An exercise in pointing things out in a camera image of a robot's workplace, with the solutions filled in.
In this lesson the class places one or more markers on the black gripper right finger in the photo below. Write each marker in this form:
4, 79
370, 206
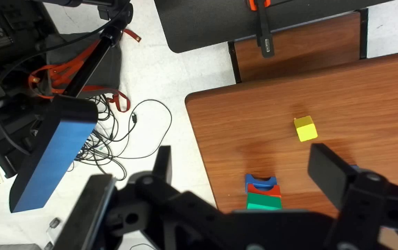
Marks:
329, 172

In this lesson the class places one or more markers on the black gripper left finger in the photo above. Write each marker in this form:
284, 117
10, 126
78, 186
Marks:
162, 163

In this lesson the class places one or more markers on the green rectangular block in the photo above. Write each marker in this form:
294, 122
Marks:
263, 203

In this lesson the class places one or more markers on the yellow cube block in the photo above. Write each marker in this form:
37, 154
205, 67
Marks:
305, 129

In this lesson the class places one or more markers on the orange rectangular block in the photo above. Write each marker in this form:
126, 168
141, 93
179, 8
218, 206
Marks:
265, 189

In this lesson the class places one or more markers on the blue arch block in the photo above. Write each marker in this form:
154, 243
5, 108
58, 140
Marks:
259, 181

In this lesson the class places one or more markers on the dark grey bag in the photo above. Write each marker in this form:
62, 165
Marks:
108, 69

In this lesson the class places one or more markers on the black box with blue face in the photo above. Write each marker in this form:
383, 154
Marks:
53, 154

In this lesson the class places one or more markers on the black tripod leg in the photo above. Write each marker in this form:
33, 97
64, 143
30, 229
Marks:
97, 56

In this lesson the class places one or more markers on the dark grey tabletop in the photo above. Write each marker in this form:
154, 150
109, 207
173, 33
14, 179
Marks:
207, 22

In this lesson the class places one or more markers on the orange and black clamp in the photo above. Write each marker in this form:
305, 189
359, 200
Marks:
262, 28

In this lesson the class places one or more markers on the black equipment case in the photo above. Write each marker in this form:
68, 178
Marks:
4, 28

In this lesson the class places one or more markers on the brown side table black frame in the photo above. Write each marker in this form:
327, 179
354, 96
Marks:
299, 50

